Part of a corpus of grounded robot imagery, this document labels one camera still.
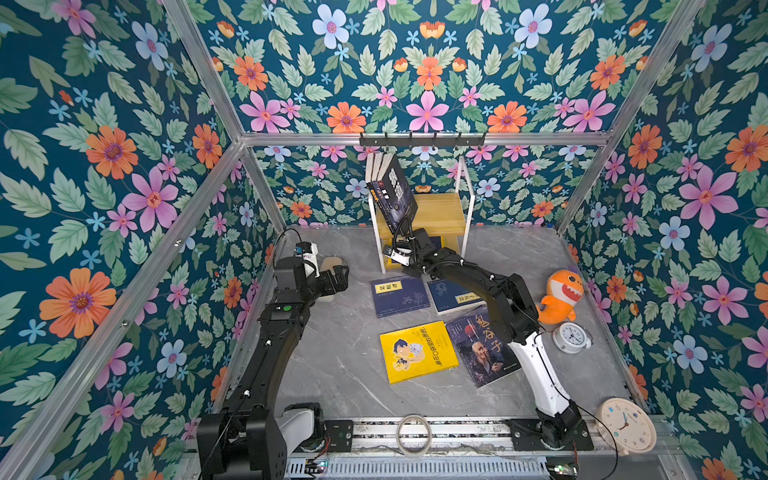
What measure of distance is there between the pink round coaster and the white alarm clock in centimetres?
15

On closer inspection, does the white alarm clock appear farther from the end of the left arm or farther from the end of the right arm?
the end of the left arm

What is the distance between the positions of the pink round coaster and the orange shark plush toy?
252 millimetres

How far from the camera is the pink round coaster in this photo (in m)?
0.71

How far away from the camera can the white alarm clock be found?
87cm

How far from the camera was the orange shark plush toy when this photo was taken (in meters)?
0.93

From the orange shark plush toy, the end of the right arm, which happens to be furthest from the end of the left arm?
the orange shark plush toy
